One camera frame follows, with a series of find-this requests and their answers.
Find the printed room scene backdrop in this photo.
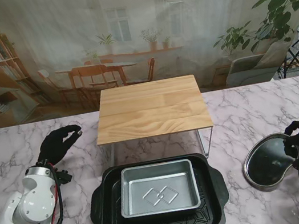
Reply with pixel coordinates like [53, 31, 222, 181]
[0, 0, 299, 130]

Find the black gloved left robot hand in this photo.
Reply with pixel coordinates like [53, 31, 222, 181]
[33, 123, 88, 169]

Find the shiny steel bean-shaped pan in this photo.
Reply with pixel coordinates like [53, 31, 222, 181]
[238, 129, 299, 195]

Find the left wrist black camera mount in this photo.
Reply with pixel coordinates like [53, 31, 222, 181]
[52, 168, 74, 188]

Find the wooden shelf with metal frame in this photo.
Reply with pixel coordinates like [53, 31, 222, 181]
[87, 71, 220, 175]

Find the black patterned baking tray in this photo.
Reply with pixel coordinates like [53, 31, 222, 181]
[83, 147, 235, 224]

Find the left arm red black cable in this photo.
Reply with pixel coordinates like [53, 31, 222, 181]
[20, 163, 68, 224]

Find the silver rectangular baking tin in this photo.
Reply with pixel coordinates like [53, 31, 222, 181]
[113, 155, 203, 221]

